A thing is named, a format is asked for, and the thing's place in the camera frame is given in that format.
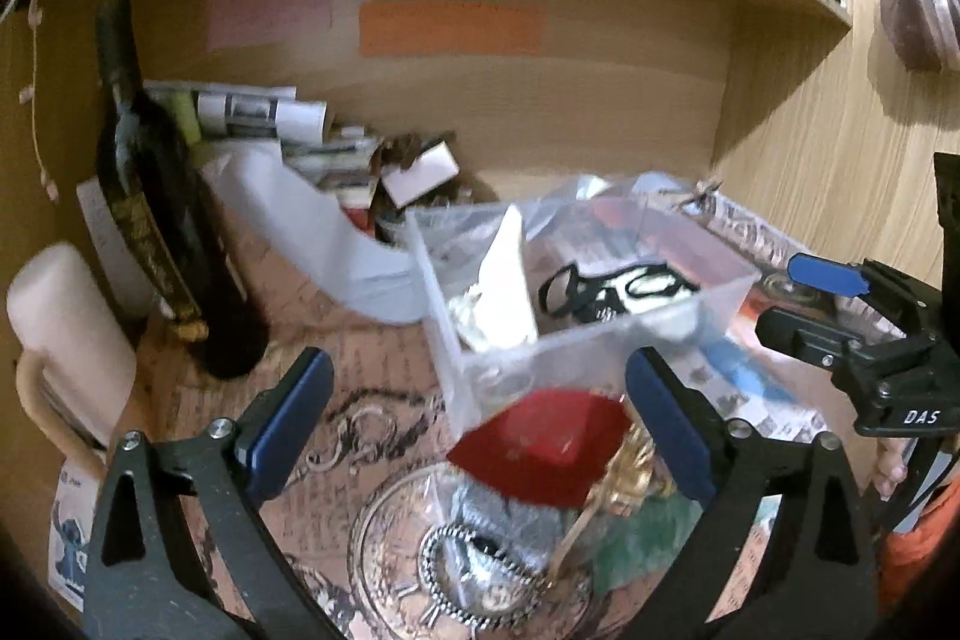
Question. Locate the clear plastic box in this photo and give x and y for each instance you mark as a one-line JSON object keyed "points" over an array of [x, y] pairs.
{"points": [[577, 302]]}

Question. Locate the cream ceramic mug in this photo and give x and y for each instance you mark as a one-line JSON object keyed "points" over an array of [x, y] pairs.
{"points": [[71, 332]]}

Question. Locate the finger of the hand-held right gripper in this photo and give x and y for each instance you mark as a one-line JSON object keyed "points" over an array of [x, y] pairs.
{"points": [[821, 274], [806, 340]]}

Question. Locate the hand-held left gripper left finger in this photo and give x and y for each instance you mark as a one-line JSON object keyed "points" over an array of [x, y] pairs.
{"points": [[289, 419]]}

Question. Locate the gold ornament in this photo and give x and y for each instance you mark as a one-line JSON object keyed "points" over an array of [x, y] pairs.
{"points": [[626, 479]]}

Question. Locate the blue plastic item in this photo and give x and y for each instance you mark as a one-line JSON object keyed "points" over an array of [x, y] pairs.
{"points": [[746, 374]]}

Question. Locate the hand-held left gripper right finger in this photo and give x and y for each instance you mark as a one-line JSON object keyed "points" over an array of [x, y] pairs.
{"points": [[667, 422]]}

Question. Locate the person's right forearm orange sleeve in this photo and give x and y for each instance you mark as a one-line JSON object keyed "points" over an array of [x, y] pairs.
{"points": [[926, 557]]}

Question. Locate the green cloth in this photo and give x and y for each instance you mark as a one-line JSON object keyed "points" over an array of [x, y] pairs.
{"points": [[645, 539]]}

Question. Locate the printed table cloth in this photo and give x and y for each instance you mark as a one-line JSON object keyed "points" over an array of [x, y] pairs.
{"points": [[390, 400]]}

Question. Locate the red plastic piece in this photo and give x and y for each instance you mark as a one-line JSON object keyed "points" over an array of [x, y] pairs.
{"points": [[544, 449]]}

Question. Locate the white small box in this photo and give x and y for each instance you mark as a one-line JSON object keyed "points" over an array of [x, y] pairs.
{"points": [[420, 171]]}

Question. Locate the person's right hand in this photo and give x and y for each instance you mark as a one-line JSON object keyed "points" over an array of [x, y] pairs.
{"points": [[891, 471]]}

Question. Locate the pink paper note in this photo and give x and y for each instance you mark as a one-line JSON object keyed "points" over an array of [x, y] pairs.
{"points": [[270, 3]]}

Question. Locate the cartoon sticker card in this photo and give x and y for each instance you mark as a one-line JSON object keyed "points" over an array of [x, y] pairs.
{"points": [[67, 535]]}

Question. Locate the white plastic sheet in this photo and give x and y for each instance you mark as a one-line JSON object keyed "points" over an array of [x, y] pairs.
{"points": [[315, 235]]}

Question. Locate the dark wine bottle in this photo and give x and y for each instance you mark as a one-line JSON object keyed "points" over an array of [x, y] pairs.
{"points": [[169, 220]]}

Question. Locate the white folded paper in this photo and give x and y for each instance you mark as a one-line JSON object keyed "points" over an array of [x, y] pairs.
{"points": [[504, 287]]}

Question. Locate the stack of printed papers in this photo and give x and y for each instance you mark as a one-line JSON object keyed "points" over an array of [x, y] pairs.
{"points": [[337, 160]]}

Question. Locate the rolled newspaper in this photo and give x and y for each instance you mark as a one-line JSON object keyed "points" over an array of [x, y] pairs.
{"points": [[255, 111]]}

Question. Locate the orange paper note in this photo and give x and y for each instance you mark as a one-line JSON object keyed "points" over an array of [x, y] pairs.
{"points": [[450, 29]]}

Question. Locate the black eyeglasses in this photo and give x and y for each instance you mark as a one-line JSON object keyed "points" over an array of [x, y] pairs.
{"points": [[611, 293]]}

